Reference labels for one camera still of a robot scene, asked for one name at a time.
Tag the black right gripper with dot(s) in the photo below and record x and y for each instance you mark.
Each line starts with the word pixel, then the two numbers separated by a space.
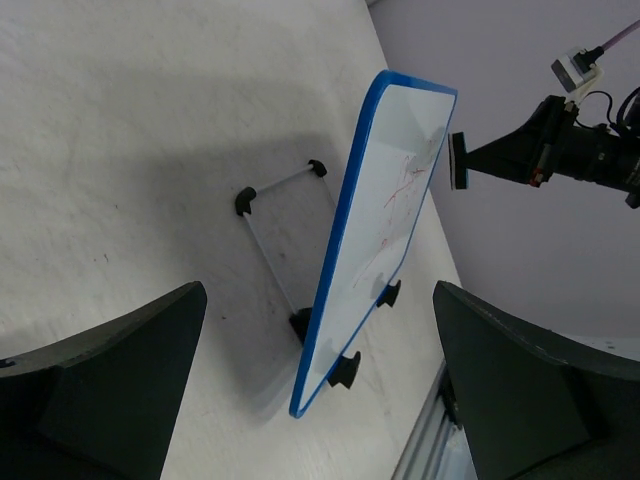
pixel 531 153

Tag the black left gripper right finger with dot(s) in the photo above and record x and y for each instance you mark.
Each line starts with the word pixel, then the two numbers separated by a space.
pixel 533 403

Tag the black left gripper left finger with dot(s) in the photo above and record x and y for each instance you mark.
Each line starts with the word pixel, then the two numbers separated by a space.
pixel 102 404

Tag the blue whiteboard eraser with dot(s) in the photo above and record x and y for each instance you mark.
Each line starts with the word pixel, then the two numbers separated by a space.
pixel 457 153

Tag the blue framed whiteboard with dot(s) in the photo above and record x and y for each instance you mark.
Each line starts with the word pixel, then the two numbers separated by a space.
pixel 399 134

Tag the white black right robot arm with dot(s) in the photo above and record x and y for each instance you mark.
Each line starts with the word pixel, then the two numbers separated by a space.
pixel 606 154

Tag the aluminium front rail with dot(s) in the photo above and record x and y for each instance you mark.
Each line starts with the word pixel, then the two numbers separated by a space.
pixel 437 447

